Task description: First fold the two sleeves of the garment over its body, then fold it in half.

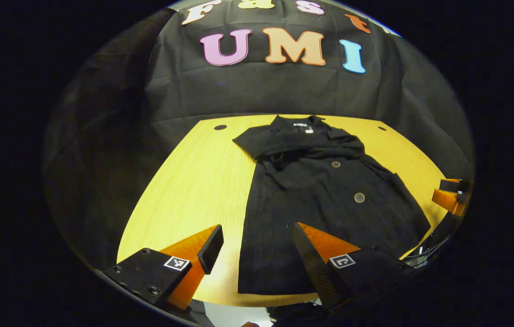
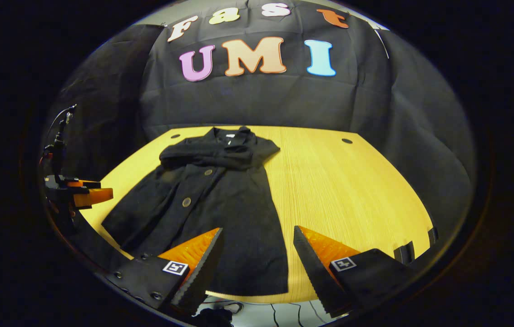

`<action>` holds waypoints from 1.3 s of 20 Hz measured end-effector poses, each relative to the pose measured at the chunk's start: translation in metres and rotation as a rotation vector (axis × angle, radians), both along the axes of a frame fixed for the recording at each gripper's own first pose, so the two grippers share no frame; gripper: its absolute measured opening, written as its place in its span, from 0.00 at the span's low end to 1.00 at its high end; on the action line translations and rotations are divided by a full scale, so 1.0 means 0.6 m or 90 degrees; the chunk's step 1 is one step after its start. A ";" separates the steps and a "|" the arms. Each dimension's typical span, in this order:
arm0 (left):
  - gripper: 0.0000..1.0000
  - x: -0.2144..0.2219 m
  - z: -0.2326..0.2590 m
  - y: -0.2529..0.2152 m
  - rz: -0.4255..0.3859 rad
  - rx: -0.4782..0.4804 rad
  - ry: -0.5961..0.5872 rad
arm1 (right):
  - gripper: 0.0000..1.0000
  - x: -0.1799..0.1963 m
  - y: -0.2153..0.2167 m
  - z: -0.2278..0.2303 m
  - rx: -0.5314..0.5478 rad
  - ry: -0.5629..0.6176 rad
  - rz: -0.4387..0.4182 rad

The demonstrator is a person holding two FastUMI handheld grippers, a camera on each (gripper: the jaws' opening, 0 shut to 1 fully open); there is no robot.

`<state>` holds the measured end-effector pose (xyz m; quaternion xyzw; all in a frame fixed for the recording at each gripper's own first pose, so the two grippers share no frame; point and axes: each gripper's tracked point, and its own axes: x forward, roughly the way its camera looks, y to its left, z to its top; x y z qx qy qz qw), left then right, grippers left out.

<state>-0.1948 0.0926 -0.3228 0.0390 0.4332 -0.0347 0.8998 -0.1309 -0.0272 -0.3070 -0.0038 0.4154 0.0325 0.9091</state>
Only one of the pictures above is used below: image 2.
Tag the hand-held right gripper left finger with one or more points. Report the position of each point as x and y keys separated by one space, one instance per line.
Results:
x=200 y=272

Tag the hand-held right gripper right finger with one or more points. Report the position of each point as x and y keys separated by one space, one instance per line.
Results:
x=316 y=277

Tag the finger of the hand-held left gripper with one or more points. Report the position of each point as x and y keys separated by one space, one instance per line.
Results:
x=96 y=196
x=84 y=183

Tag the black buttoned coat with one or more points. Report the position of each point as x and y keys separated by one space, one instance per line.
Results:
x=234 y=204

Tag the dark chair backrest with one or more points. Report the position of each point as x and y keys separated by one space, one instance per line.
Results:
x=433 y=236
x=404 y=253

